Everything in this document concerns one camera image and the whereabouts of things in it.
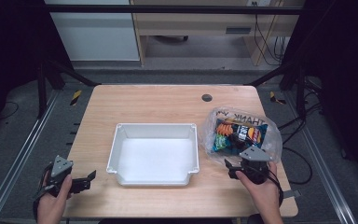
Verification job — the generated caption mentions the person's right hand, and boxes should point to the person's right hand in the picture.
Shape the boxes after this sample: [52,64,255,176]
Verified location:
[234,161,282,205]

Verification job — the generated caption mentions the black curtain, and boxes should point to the black curtain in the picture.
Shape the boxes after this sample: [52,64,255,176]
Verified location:
[281,0,358,185]
[0,0,75,147]

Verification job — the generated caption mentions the person's left hand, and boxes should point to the person's left hand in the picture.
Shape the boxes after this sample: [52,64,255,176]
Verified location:
[36,172,75,217]

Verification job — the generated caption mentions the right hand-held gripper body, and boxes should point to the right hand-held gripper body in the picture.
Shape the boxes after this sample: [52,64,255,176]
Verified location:
[236,145,274,185]

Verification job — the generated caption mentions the black metal frame strut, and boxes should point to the black metal frame strut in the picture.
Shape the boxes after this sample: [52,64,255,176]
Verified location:
[247,59,308,119]
[36,59,103,119]

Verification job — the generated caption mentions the black floor cable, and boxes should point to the black floor cable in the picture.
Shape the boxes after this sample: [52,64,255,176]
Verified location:
[0,100,21,121]
[275,77,324,187]

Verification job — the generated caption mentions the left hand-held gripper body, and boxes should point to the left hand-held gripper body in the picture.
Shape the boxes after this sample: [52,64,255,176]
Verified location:
[32,154,76,201]

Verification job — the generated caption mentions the black horizontal frame bar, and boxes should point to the black horizontal frame bar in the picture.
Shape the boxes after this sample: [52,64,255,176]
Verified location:
[43,4,304,15]

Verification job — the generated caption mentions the white cabinet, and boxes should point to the white cabinet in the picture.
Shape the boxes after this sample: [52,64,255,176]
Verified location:
[44,0,141,62]

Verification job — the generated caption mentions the grey metal tab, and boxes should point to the grey metal tab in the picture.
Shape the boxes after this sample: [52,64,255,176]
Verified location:
[282,189,302,200]

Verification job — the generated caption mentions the clear plastic bag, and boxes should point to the clear plastic bag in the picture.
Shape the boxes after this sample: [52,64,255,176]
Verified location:
[198,106,283,166]

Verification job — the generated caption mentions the white plastic tray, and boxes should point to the white plastic tray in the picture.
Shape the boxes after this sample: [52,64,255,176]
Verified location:
[105,122,200,187]

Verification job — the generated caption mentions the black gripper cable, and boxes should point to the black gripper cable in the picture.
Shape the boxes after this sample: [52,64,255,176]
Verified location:
[32,162,54,220]
[243,163,285,207]

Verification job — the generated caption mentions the dark blue chip bag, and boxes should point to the dark blue chip bag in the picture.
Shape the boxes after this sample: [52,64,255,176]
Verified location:
[211,118,269,157]

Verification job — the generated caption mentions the black desk cables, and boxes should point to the black desk cables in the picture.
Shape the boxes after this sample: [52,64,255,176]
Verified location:
[253,1,289,67]

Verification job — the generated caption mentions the aluminium floor rail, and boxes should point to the aluminium floor rail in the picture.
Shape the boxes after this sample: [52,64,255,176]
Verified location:
[282,90,358,224]
[0,89,61,224]

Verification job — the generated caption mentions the yellow black tape marker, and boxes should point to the yellow black tape marker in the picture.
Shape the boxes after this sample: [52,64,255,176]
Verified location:
[69,89,83,106]
[268,91,288,105]

